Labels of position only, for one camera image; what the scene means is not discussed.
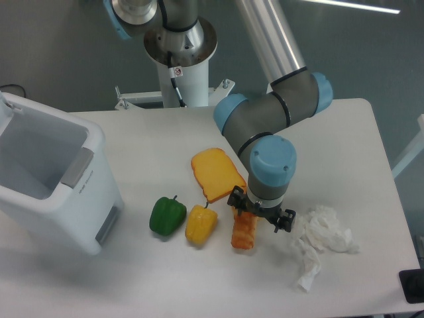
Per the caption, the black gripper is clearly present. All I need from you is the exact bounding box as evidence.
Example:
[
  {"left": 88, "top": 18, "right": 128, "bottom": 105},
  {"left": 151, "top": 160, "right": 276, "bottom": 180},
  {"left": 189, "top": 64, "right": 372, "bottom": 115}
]
[{"left": 227, "top": 185, "right": 295, "bottom": 233}]

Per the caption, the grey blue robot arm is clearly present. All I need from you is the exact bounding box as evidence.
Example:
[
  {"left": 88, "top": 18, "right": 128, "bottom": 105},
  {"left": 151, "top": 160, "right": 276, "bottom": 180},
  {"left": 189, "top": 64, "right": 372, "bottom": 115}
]
[{"left": 104, "top": 1, "right": 333, "bottom": 231}]

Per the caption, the square yellow bread slice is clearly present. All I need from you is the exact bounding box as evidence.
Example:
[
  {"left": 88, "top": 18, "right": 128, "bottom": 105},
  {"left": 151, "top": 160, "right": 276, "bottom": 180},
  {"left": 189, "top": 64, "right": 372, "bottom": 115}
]
[{"left": 191, "top": 148, "right": 246, "bottom": 203}]

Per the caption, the yellow bell pepper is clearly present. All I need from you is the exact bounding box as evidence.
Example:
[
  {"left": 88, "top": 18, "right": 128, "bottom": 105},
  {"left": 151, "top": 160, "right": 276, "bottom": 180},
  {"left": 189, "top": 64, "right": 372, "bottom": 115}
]
[{"left": 185, "top": 205, "right": 218, "bottom": 246}]

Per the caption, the crumpled white tissue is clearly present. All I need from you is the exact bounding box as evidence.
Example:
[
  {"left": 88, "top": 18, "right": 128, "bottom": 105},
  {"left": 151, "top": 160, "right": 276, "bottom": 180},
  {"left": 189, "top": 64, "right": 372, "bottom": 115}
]
[{"left": 291, "top": 205, "right": 360, "bottom": 292}]

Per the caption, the green bell pepper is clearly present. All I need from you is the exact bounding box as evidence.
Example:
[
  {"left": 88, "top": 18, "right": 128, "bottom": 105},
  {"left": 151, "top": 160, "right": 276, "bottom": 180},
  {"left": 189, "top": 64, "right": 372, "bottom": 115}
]
[{"left": 149, "top": 195, "right": 187, "bottom": 237}]

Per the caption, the black device at edge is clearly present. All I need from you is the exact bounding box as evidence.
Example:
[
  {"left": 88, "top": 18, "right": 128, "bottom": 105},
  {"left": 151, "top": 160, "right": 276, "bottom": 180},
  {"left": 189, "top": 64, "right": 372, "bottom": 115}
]
[{"left": 399, "top": 269, "right": 423, "bottom": 304}]

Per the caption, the white plastic bin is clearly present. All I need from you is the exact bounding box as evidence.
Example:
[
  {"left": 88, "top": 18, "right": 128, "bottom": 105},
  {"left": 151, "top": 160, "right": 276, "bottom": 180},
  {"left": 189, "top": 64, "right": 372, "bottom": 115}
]
[{"left": 1, "top": 93, "right": 124, "bottom": 255}]

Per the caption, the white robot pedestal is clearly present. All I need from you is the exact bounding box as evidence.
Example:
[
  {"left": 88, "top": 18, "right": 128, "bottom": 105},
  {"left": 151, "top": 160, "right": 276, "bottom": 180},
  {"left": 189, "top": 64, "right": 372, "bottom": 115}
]
[{"left": 114, "top": 16, "right": 236, "bottom": 111}]

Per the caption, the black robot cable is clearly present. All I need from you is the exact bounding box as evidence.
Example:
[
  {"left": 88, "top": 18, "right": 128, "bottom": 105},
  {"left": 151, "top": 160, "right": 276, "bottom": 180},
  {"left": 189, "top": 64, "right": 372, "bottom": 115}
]
[{"left": 166, "top": 51, "right": 187, "bottom": 108}]

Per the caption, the white frame at right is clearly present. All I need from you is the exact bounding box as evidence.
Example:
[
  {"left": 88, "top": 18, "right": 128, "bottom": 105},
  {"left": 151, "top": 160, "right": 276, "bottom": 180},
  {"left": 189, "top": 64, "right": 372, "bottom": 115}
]
[{"left": 392, "top": 114, "right": 423, "bottom": 179}]

